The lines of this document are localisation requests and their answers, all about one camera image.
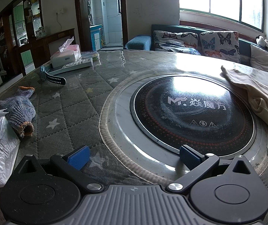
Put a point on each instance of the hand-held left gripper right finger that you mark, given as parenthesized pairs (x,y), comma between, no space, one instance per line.
(190,157)

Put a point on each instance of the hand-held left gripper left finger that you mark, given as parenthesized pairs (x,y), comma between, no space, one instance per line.
(78,157)

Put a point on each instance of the cream sweatshirt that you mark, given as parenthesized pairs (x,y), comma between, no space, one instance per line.
(260,91)

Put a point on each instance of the black round induction cooktop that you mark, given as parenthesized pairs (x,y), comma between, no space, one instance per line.
(171,126)

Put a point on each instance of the grey quilted star table cover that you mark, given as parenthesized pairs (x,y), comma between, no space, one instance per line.
(73,112)

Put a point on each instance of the blue grey knit glove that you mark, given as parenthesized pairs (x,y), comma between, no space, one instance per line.
(25,92)
(19,112)

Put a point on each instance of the white remote control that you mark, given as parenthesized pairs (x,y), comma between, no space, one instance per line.
(75,64)

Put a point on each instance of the pink white tissue pack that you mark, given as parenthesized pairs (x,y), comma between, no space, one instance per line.
(66,56)

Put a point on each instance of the clear flat case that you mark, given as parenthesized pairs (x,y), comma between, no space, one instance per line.
(89,55)

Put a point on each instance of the dark wooden sideboard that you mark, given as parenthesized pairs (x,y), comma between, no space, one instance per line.
(42,49)

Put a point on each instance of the butterfly print pillow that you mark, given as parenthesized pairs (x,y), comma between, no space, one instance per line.
(218,44)
(171,39)

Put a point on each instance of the blue cabinet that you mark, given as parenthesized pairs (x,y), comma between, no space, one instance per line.
(95,38)

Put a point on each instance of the grey pillow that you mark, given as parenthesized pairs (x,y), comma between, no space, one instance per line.
(263,58)

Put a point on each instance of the dark teal sofa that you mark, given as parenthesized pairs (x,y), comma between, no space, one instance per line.
(138,42)

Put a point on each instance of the panda plush toy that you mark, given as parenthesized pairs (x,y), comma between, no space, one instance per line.
(263,41)

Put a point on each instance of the dark wooden shelf cabinet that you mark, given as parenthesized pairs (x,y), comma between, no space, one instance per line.
(6,28)

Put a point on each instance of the wall socket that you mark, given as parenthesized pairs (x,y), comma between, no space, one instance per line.
(60,11)

